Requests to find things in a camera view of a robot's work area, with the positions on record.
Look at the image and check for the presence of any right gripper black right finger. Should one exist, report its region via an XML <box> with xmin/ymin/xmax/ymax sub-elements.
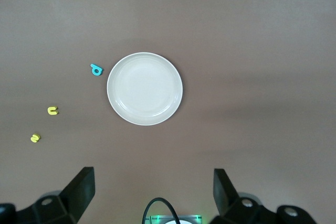
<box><xmin>213</xmin><ymin>168</ymin><xmax>317</xmax><ymax>224</ymax></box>

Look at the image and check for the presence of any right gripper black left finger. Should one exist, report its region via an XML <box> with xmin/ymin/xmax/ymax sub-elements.
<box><xmin>0</xmin><ymin>166</ymin><xmax>96</xmax><ymax>224</ymax></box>

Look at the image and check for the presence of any teal foam letter p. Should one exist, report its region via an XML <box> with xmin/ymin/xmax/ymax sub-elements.
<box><xmin>90</xmin><ymin>63</ymin><xmax>104</xmax><ymax>77</ymax></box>

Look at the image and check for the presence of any beige round plate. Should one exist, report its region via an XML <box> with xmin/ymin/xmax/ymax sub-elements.
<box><xmin>107</xmin><ymin>52</ymin><xmax>184</xmax><ymax>126</ymax></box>

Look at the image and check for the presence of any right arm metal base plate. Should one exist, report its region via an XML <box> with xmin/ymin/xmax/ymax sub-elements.
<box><xmin>149</xmin><ymin>215</ymin><xmax>203</xmax><ymax>224</ymax></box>

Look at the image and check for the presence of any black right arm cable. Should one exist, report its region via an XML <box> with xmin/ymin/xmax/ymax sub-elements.
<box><xmin>142</xmin><ymin>197</ymin><xmax>181</xmax><ymax>224</ymax></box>

